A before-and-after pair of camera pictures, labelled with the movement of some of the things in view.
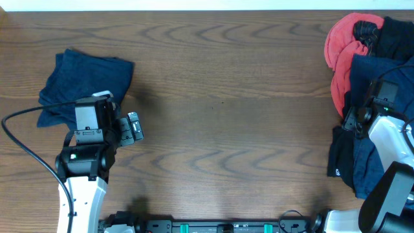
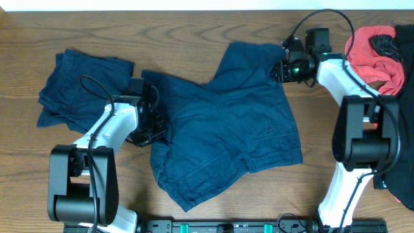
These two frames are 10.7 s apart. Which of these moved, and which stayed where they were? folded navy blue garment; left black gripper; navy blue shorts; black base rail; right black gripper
Moved: navy blue shorts; right black gripper; left black gripper
Stayed: black base rail; folded navy blue garment
